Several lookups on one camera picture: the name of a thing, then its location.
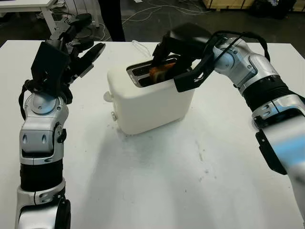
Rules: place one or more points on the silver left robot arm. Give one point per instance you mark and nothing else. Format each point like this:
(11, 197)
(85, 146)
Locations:
(40, 133)

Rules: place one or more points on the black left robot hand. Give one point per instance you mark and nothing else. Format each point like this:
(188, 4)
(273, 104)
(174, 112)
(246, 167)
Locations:
(81, 62)

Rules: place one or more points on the browned toast slice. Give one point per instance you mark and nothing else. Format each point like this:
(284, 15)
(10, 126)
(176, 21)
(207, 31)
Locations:
(157, 72)

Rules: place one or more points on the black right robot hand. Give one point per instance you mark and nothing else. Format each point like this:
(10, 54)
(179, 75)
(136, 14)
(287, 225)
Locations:
(186, 40)

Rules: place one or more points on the white two-slot toaster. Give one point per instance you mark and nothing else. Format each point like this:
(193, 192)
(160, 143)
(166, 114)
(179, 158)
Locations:
(147, 107)

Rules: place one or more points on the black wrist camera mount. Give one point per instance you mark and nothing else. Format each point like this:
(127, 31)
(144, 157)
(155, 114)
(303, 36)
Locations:
(50, 69)
(188, 81)

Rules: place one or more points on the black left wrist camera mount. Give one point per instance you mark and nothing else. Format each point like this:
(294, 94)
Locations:
(50, 69)

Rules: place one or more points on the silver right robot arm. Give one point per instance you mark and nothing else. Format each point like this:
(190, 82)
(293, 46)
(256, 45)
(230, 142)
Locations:
(262, 78)

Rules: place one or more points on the black bag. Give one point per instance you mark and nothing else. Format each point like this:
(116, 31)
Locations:
(274, 8)

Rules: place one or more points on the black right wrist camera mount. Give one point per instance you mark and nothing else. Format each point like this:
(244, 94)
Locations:
(188, 81)

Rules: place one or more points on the white desk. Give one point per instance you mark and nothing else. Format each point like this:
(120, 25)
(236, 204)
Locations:
(26, 3)

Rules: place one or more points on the person in black trousers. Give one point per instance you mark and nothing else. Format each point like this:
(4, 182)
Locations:
(114, 21)

